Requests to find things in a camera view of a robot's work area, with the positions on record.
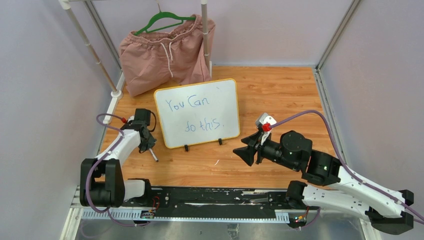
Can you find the pink drawstring shorts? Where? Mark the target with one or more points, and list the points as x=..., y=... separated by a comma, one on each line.
x=149, y=60

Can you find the yellow framed whiteboard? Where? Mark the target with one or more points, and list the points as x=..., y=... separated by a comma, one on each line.
x=198, y=113

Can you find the wire whiteboard stand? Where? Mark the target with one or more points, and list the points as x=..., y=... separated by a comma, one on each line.
x=187, y=147

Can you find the green clothes hanger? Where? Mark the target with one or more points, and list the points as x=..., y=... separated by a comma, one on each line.
x=172, y=19

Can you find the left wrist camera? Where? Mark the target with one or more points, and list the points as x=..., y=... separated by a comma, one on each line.
x=142, y=116

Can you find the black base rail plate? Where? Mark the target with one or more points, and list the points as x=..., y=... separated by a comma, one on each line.
x=215, y=203

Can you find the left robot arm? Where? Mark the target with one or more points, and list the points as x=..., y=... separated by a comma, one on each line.
x=102, y=185

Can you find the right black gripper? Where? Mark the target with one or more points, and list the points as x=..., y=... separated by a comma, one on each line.
x=247, y=152

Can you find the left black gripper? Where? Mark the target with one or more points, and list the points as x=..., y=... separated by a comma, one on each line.
x=149, y=144

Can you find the white blue whiteboard marker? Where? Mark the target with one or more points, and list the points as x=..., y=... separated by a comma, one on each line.
x=153, y=155

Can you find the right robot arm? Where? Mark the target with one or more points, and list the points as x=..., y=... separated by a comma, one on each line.
x=327, y=184

